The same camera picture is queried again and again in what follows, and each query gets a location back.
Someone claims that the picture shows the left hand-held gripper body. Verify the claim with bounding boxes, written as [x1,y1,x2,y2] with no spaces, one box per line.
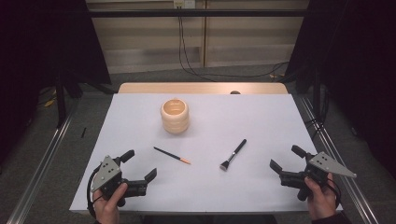
[90,154,149,208]

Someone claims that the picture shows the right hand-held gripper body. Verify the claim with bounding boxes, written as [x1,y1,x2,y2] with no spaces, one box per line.
[278,151,358,203]

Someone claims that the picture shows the thin black orange-tipped pencil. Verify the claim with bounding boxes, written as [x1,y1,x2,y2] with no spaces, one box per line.
[152,146,192,165]

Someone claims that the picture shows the black makeup brush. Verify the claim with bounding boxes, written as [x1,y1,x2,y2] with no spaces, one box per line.
[219,138,248,172]

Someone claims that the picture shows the ribbed wooden cup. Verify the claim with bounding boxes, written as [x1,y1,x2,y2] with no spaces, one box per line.
[160,97,191,135]

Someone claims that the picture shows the person's left hand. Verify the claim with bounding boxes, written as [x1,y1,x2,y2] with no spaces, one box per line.
[92,182,129,224]

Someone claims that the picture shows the person's right hand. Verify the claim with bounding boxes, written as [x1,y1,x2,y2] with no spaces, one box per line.
[304,173,339,221]

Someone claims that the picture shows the black metal stand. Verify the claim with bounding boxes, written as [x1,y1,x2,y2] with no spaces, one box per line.
[53,70,68,129]
[312,66,322,121]

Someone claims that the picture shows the white table sheet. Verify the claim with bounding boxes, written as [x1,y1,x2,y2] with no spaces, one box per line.
[68,92,344,216]

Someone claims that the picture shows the dark curtain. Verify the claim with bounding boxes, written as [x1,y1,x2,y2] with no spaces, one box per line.
[0,0,112,164]
[284,0,396,181]

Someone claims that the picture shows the left hand-held gripper cable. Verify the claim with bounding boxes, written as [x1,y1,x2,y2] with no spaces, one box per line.
[86,163,105,219]

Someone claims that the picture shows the hand-held gripper cable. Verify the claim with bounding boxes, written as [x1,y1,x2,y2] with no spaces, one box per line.
[86,163,105,219]
[324,177,343,210]

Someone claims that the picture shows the aluminium floor rail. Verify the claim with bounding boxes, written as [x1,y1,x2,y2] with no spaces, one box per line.
[299,95,380,224]
[6,98,81,224]

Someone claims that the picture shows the black floor cables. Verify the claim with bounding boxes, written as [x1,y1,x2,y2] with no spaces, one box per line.
[305,117,327,139]

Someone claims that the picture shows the right hand-held gripper cable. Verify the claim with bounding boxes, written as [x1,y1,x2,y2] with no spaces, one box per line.
[324,177,343,210]

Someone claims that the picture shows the black wall cable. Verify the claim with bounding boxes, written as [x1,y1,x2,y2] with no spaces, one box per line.
[179,16,290,82]
[177,16,290,79]

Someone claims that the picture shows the black horizontal frame bar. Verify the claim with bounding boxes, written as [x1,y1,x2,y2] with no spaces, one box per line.
[88,8,310,19]

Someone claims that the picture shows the white wall outlet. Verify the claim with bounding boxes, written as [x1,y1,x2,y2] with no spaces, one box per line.
[173,0,197,9]

